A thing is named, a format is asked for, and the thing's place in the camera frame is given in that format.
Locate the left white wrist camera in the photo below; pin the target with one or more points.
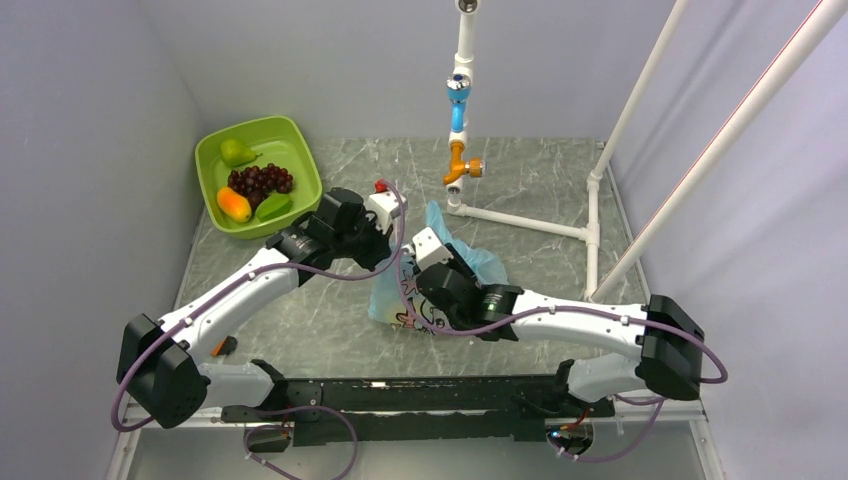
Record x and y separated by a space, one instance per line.
385 206

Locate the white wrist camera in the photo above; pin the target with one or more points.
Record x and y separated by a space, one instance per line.
429 250
385 206

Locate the orange black small object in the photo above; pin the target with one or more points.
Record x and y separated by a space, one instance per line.
226 347

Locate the orange fake mango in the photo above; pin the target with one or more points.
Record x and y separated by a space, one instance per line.
234 205

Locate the dark red fake grapes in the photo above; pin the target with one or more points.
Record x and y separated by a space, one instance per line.
257 183

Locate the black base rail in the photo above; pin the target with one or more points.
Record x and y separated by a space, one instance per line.
518 407

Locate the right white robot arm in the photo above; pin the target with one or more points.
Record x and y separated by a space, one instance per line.
655 346

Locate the green fake fruit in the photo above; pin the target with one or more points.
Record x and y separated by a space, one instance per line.
274 206

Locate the green plastic tray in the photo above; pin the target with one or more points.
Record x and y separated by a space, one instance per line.
277 140

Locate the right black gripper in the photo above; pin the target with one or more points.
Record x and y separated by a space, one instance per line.
458 263

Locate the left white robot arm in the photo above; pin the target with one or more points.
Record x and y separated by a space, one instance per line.
163 363

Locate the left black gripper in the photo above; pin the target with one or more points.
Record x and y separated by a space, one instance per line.
381 249

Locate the white pvc pipe frame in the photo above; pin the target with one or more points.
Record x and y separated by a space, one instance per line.
553 81

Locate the blue printed plastic bag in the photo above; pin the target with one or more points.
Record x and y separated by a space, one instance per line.
401 305

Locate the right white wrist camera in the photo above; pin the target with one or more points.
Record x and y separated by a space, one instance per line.
429 250

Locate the green fake pear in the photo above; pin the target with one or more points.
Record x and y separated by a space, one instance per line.
235 152

